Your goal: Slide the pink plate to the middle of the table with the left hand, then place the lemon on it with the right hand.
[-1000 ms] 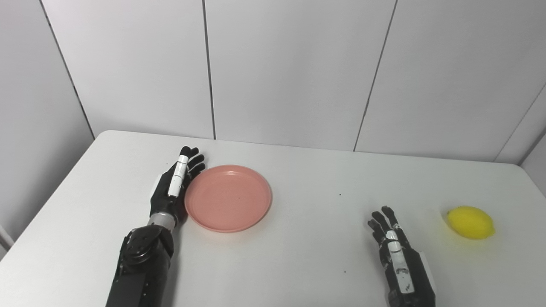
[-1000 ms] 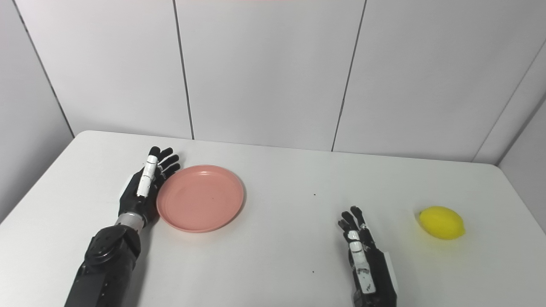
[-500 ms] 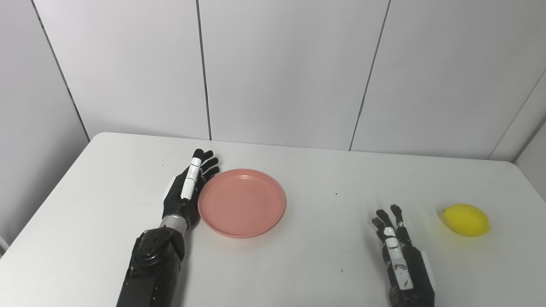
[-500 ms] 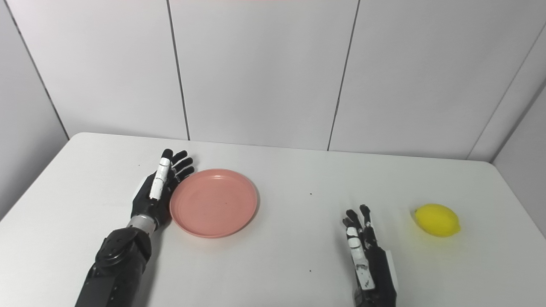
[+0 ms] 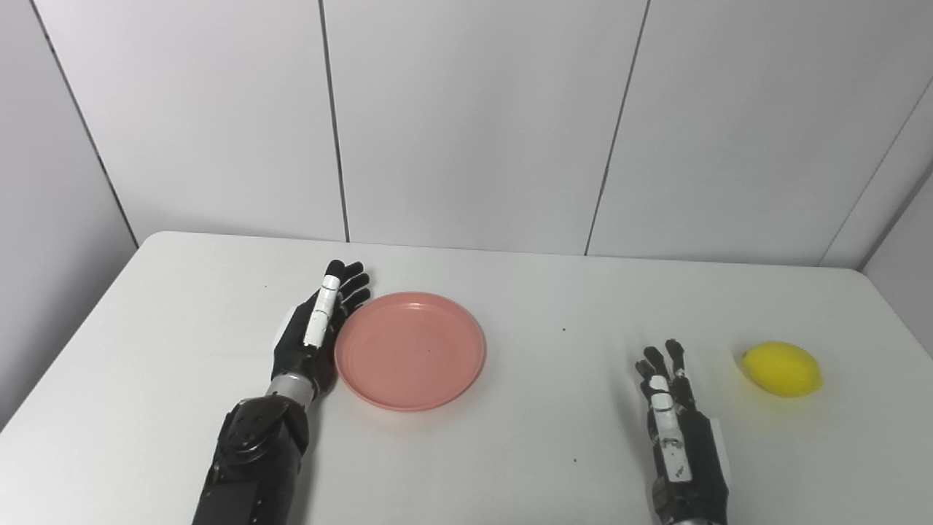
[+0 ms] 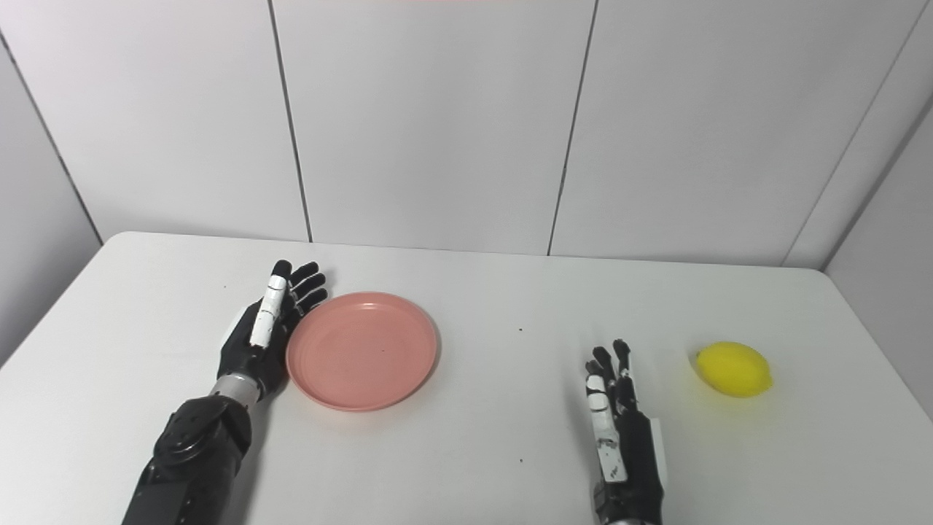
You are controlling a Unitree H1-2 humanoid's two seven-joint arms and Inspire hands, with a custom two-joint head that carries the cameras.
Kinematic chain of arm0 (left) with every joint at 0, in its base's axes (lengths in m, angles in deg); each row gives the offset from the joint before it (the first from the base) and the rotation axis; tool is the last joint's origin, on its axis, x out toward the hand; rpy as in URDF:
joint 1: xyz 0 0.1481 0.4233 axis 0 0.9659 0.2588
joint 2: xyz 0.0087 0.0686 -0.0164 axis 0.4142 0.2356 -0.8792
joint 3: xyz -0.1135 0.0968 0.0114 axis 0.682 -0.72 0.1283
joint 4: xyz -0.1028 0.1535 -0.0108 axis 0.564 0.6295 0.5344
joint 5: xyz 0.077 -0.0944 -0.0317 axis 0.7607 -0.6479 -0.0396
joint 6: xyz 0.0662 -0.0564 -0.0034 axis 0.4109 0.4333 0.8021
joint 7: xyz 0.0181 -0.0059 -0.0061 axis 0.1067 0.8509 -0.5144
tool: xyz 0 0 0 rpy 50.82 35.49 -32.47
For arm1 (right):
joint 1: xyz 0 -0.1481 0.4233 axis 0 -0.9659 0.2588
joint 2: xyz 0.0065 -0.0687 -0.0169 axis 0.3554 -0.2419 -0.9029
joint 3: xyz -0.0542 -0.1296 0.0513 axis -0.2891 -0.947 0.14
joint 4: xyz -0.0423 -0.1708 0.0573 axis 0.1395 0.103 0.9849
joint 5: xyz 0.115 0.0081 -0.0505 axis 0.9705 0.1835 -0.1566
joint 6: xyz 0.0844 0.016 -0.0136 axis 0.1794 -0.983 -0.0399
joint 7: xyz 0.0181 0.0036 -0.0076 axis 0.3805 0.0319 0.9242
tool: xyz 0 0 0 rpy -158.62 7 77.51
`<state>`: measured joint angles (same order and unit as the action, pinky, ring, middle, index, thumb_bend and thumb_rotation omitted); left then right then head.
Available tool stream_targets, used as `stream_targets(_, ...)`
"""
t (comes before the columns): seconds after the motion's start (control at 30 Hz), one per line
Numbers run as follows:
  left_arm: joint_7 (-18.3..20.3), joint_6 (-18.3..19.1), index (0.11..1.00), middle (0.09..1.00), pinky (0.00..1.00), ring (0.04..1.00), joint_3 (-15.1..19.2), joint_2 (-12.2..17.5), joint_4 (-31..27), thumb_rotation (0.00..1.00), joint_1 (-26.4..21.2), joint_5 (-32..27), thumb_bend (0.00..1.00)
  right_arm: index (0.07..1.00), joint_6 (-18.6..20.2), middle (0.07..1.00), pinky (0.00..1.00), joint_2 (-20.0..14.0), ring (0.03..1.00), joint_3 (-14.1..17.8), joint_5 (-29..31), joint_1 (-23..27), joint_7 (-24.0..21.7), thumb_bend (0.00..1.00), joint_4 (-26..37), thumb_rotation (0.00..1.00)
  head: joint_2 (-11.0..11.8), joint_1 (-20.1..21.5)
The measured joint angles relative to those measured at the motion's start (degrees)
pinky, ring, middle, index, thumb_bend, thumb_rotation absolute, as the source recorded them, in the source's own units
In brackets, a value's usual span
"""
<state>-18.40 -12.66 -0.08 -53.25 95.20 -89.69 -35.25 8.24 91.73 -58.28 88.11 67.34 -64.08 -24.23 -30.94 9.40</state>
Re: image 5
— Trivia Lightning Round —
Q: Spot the yellow lemon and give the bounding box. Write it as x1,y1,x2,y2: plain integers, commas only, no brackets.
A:
742,341,824,398

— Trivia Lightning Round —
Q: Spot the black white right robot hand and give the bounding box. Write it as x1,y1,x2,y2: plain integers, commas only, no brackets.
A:
634,338,732,522

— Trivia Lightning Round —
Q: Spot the pink round plate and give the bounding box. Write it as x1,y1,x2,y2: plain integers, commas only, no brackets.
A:
334,292,487,413

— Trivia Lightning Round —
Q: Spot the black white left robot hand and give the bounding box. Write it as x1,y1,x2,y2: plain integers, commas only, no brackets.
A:
272,260,372,398

